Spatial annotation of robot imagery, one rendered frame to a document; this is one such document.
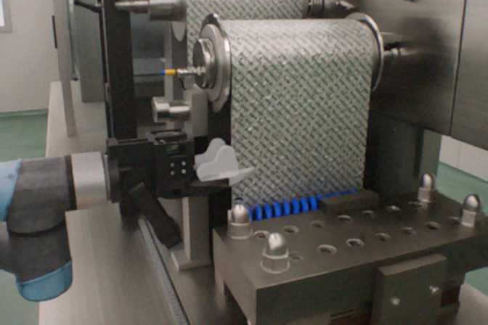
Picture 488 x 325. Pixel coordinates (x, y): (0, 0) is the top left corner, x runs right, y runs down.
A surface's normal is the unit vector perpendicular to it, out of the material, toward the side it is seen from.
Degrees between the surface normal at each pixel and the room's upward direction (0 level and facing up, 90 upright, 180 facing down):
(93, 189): 87
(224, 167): 90
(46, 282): 93
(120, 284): 0
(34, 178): 57
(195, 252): 90
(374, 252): 0
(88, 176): 61
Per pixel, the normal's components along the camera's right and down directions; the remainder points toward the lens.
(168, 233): 0.31, 0.26
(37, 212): 0.53, 0.25
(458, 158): -0.93, 0.11
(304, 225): 0.00, -0.96
